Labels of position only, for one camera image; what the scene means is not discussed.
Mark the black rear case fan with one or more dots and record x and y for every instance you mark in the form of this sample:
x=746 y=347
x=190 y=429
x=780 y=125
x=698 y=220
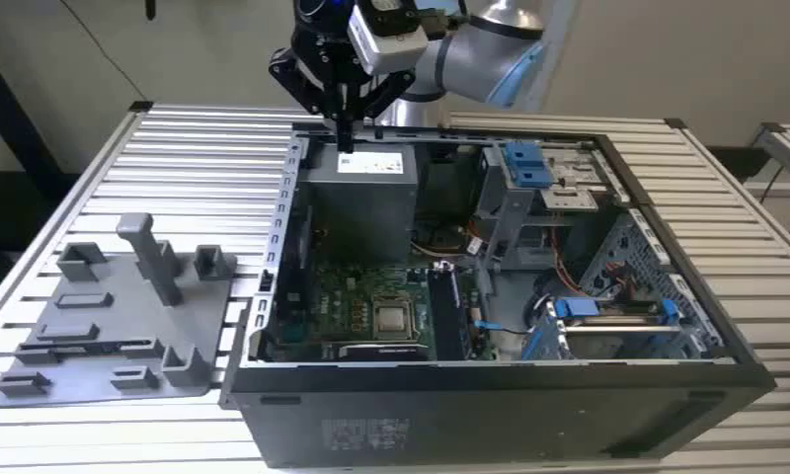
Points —
x=300 y=257

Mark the blue disk bay latch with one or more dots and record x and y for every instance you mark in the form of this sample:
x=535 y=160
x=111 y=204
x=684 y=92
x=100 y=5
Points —
x=576 y=308

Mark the small black hanging object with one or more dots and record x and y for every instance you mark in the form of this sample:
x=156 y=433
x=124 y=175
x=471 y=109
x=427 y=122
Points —
x=150 y=10

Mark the green motherboard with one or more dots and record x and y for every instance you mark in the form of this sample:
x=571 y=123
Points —
x=343 y=296

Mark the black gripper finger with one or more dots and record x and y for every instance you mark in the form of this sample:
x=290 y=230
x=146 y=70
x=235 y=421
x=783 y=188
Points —
x=300 y=81
x=388 y=91

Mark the black labelled plastic cover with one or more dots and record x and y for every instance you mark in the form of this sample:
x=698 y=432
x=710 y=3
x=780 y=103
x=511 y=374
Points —
x=382 y=351

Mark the large black box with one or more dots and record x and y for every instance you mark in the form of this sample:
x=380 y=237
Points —
x=7 y=212

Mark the grey plastic parts rack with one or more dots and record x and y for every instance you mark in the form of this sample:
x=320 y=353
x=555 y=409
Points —
x=86 y=377

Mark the small black box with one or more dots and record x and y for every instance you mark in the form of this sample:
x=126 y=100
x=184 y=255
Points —
x=738 y=163

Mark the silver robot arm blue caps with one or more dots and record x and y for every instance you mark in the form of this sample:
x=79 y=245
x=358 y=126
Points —
x=475 y=54

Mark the grey power supply unit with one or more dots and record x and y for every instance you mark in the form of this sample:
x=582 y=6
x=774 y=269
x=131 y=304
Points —
x=363 y=217

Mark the black open PC case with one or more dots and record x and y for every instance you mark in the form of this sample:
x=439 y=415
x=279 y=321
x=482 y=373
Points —
x=475 y=419

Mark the narrow blue bay clip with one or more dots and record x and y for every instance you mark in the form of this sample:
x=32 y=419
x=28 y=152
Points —
x=670 y=313

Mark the black table corner cap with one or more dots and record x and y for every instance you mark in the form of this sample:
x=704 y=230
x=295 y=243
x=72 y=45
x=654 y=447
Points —
x=676 y=124
x=142 y=105
x=774 y=126

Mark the black slanted post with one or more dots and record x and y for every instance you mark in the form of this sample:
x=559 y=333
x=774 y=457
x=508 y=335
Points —
x=14 y=108

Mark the blue drive carrier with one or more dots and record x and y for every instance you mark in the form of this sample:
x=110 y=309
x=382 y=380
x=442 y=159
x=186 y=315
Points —
x=524 y=163

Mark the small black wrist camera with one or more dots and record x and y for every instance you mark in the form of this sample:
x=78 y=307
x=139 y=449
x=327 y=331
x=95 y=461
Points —
x=395 y=15

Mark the silver CPU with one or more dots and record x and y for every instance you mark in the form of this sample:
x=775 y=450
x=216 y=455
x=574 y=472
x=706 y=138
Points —
x=394 y=320

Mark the blue-grey metal disk bay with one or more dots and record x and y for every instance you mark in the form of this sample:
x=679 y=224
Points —
x=547 y=340

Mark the grey metal drive cage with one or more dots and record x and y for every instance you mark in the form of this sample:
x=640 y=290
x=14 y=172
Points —
x=507 y=212

